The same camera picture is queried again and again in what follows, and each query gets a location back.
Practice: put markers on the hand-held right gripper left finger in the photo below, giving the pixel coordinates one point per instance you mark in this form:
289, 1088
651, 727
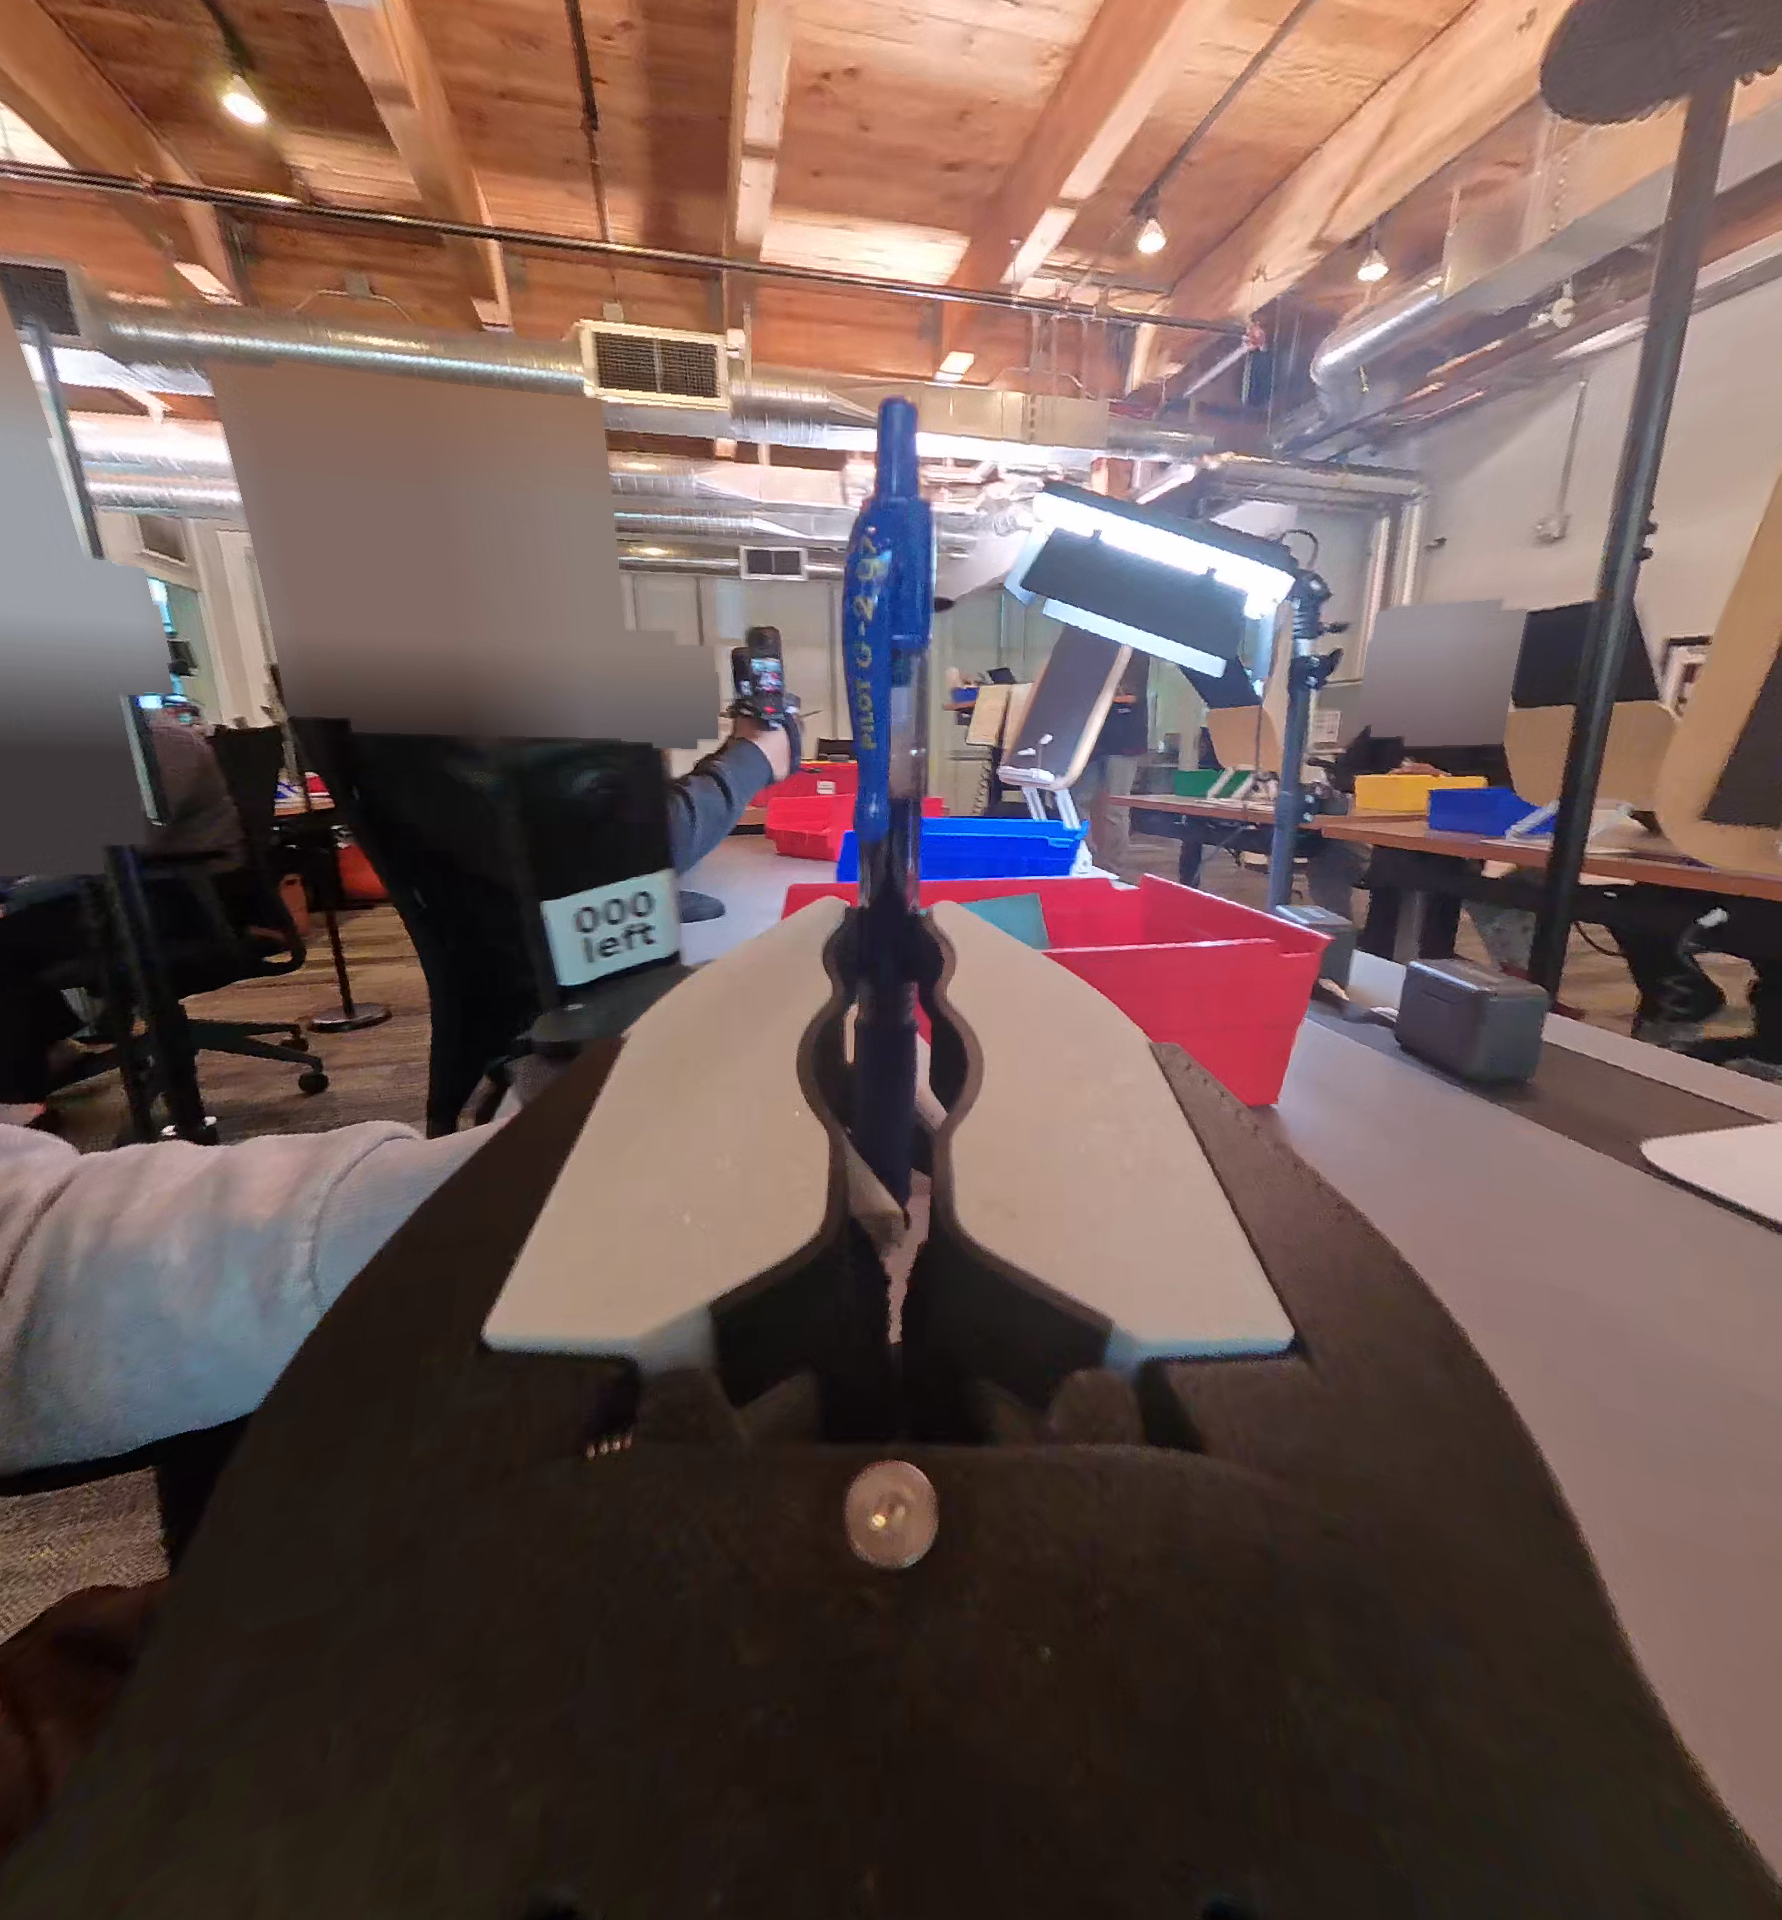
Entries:
651, 1185

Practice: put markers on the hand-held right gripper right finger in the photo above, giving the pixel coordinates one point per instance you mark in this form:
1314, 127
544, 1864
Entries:
1116, 1185

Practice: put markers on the blue retractable pen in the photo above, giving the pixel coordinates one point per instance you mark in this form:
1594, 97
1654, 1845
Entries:
884, 674

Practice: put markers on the person's left forearm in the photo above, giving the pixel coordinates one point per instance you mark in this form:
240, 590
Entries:
157, 1275

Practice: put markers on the red plastic bin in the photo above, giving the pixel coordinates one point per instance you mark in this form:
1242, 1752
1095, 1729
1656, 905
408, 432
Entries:
1087, 909
1207, 1021

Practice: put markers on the black tripod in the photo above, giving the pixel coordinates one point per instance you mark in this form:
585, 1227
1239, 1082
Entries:
345, 961

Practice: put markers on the distant red bin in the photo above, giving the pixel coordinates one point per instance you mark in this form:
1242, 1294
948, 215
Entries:
808, 825
824, 781

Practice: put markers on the black office chair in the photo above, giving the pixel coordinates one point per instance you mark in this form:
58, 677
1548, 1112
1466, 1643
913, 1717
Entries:
217, 931

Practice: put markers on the dark blue bin stack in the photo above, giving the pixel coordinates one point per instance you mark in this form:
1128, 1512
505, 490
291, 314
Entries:
980, 848

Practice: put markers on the wooden workbench green boards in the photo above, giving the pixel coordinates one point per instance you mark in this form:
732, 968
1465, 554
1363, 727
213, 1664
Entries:
1281, 818

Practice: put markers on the small yellow bin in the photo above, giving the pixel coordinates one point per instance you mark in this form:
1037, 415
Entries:
1408, 792

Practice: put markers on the black light stand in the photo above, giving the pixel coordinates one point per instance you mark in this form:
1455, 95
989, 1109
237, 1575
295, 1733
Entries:
1297, 721

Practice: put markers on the small blue bin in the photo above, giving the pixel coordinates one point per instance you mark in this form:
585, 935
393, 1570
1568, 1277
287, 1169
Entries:
1485, 810

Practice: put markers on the glowing light panel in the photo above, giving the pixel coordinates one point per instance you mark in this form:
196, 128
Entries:
1147, 578

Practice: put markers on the white stand base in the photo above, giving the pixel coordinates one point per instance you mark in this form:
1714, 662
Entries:
1760, 1171

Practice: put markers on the black monitor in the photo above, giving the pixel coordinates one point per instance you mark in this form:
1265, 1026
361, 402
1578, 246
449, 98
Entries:
1574, 653

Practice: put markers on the large black tilted board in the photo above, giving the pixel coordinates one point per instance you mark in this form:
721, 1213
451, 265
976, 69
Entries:
1777, 674

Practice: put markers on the black pole with disc top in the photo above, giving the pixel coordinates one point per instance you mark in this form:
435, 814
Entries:
1641, 524

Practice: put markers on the white stand frame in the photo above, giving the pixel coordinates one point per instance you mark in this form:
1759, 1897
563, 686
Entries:
1034, 803

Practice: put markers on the black tilted board white frame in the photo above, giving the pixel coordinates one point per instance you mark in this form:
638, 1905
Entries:
1065, 713

